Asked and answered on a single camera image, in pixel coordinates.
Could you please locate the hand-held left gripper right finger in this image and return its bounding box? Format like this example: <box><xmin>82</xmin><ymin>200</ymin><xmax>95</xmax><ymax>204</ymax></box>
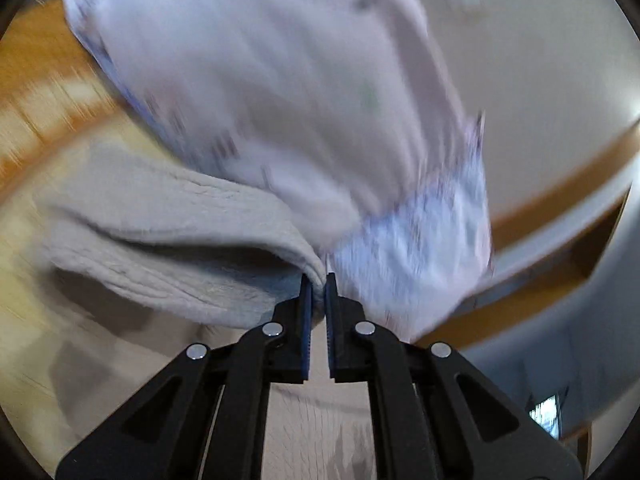
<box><xmin>324</xmin><ymin>272</ymin><xmax>585</xmax><ymax>480</ymax></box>

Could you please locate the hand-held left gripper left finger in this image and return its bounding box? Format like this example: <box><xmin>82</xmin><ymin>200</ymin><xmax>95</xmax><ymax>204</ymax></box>
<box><xmin>55</xmin><ymin>272</ymin><xmax>316</xmax><ymax>480</ymax></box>

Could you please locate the blue floral tree-print pillow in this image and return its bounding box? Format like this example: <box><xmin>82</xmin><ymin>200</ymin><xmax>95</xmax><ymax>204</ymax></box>
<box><xmin>327</xmin><ymin>115</ymin><xmax>498</xmax><ymax>343</ymax></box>

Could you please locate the wooden bed headboard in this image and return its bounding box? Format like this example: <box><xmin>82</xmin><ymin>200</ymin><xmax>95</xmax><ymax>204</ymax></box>
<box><xmin>410</xmin><ymin>132</ymin><xmax>640</xmax><ymax>356</ymax></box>

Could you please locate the pink floral pillow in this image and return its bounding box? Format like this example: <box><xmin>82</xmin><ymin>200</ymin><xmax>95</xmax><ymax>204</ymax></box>
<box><xmin>60</xmin><ymin>0</ymin><xmax>481</xmax><ymax>261</ymax></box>

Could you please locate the orange bed cover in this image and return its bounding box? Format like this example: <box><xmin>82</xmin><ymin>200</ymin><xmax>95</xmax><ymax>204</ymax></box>
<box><xmin>0</xmin><ymin>0</ymin><xmax>118</xmax><ymax>176</ymax></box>

